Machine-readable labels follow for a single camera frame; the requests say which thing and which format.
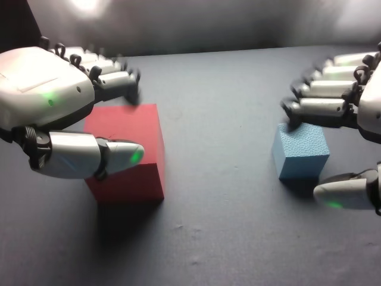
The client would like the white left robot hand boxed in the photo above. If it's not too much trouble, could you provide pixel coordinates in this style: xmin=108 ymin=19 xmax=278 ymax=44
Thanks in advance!
xmin=0 ymin=36 xmax=146 ymax=181

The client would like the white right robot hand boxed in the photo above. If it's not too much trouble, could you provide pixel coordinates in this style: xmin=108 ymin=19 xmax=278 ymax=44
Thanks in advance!
xmin=281 ymin=41 xmax=381 ymax=216

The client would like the grey table cloth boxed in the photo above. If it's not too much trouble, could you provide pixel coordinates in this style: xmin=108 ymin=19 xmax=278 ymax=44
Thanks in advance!
xmin=0 ymin=46 xmax=381 ymax=286

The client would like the blue foam cube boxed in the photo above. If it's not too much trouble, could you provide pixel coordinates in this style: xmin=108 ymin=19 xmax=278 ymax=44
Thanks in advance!
xmin=271 ymin=122 xmax=330 ymax=182

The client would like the red block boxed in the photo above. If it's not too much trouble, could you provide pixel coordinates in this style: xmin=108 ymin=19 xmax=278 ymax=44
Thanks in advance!
xmin=83 ymin=103 xmax=165 ymax=204

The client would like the black backdrop panel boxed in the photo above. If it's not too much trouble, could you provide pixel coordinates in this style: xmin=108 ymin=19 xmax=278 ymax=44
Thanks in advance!
xmin=0 ymin=0 xmax=43 ymax=54

